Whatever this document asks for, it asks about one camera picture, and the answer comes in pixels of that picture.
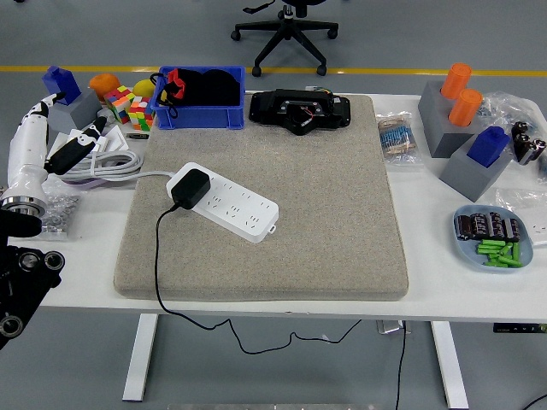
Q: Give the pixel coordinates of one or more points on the clear bag of resistors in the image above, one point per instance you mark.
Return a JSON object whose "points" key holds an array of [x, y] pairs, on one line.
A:
{"points": [[399, 138]]}

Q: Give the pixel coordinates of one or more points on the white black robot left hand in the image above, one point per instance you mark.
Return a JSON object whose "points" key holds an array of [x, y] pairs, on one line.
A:
{"points": [[27, 154]]}

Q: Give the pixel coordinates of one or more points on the clear plastic bag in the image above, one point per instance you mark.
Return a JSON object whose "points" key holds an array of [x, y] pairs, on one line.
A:
{"points": [[521, 198], [508, 107]]}

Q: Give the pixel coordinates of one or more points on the yellow ball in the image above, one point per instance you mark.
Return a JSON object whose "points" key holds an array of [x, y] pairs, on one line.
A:
{"points": [[143, 87]]}

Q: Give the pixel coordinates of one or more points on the clear bag of metal nuts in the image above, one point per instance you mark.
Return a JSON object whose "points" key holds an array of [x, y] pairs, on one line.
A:
{"points": [[60, 209]]}

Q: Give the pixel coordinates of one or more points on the black cloth pouch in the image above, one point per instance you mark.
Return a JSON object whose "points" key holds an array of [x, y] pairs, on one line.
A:
{"points": [[213, 87]]}

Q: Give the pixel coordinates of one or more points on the white power strip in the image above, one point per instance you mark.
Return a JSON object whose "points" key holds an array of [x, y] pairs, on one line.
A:
{"points": [[239, 205]]}

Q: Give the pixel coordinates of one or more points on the green battery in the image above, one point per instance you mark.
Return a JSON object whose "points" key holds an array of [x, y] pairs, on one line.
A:
{"points": [[495, 265], [510, 261], [487, 247], [483, 242], [485, 251], [515, 251], [506, 248]]}

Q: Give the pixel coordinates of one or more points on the orange ball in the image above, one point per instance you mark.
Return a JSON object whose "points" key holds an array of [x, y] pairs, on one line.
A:
{"points": [[104, 83]]}

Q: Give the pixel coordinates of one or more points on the black office chair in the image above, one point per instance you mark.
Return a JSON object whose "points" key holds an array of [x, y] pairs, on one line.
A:
{"points": [[295, 32]]}

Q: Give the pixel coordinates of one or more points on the grey-brown mat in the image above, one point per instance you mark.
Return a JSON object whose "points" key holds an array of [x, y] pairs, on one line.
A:
{"points": [[299, 222]]}

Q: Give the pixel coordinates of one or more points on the black table control panel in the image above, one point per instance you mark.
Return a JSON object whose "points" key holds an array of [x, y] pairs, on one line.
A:
{"points": [[513, 328]]}

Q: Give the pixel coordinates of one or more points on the white cardboard box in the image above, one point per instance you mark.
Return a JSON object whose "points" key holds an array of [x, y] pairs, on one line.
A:
{"points": [[115, 141]]}

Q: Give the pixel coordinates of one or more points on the black plug adapter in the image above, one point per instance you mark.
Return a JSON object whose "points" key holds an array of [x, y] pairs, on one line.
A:
{"points": [[190, 188]]}

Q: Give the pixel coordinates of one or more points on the light blue plate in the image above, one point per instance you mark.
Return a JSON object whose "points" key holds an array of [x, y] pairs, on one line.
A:
{"points": [[466, 252]]}

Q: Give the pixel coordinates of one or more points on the blue plastic block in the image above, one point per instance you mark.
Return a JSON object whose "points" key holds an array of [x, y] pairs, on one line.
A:
{"points": [[487, 147], [62, 83]]}

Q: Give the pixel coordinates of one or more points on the metal bracket under table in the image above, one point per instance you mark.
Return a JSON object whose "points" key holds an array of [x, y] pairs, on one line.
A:
{"points": [[391, 326]]}

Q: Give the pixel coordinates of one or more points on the grey two-hole block holder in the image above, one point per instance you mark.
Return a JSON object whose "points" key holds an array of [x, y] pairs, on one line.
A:
{"points": [[431, 111]]}

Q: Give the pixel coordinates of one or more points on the colourful puzzle cube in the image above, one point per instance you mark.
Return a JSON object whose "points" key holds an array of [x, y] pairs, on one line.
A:
{"points": [[119, 102], [143, 113]]}

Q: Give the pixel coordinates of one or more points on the purple white flat pack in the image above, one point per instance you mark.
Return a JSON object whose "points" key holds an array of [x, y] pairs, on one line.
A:
{"points": [[85, 182]]}

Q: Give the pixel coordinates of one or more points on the small black usb stick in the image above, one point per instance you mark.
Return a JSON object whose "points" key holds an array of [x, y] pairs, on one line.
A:
{"points": [[137, 136]]}

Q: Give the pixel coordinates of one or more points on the orange cylinder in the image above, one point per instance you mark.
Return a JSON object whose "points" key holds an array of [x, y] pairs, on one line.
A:
{"points": [[456, 81], [465, 107]]}

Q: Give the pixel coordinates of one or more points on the white table leg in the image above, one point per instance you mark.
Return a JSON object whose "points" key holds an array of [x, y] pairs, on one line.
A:
{"points": [[141, 359], [451, 367]]}

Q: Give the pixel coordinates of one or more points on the blue plastic bin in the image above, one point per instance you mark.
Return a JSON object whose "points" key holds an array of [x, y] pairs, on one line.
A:
{"points": [[196, 117]]}

